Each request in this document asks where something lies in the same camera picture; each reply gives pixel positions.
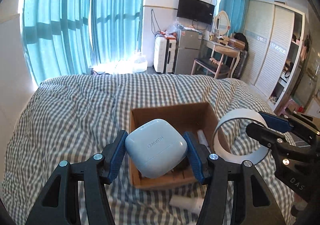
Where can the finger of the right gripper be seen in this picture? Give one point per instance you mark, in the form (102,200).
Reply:
(277,123)
(266,137)

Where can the grey checkered duvet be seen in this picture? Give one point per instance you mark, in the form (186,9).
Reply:
(73,117)

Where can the white printed cream tube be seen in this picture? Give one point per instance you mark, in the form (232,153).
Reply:
(202,139)

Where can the teal curtain right panel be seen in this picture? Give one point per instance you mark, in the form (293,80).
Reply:
(235,2)

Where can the teal curtain panel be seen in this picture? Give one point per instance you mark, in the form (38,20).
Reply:
(56,37)
(235,2)
(116,30)

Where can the black wall television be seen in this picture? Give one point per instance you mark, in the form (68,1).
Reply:
(196,10)

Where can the wooden chair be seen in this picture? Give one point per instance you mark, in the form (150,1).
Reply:
(210,64)

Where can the white louvered wardrobe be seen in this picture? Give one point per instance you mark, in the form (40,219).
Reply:
(275,34)

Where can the white oval vanity mirror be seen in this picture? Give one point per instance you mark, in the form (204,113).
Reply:
(221,24)

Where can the silver mini fridge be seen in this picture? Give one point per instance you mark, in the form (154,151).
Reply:
(188,48)

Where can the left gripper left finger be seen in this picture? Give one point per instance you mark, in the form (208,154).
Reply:
(58,202)

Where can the white tape roll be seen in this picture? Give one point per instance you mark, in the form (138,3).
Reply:
(230,141)

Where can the teal curtain left panel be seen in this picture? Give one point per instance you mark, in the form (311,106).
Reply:
(56,37)

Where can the teal curtain middle panel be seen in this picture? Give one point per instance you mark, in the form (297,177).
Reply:
(116,30)

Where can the open cardboard box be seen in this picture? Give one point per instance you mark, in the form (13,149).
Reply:
(189,117)

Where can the pale blue earbuds case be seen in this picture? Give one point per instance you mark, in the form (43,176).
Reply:
(155,148)

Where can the white suitcase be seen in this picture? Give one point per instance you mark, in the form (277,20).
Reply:
(164,54)

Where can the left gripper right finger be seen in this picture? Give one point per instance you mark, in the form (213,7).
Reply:
(252,200)

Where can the pink plastic stool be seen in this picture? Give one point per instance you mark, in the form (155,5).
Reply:
(288,108)

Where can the white dressing table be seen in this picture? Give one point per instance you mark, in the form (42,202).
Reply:
(227,51)

